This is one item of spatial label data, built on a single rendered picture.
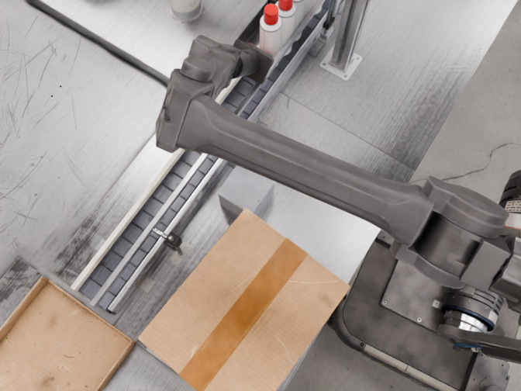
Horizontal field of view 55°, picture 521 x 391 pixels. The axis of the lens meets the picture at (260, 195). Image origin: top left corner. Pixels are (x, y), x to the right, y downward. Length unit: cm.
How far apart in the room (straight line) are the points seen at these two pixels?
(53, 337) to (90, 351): 9
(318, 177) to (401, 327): 131
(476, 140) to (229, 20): 136
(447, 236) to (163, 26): 104
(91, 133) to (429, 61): 92
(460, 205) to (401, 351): 128
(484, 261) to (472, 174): 175
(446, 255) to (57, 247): 94
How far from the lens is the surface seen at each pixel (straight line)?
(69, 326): 126
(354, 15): 125
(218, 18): 145
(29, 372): 129
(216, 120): 59
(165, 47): 141
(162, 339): 92
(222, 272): 92
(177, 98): 60
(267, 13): 119
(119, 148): 135
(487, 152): 242
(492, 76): 262
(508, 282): 62
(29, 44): 158
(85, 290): 121
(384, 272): 186
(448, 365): 189
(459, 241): 61
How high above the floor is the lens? 202
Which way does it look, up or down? 71 degrees down
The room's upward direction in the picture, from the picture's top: 1 degrees clockwise
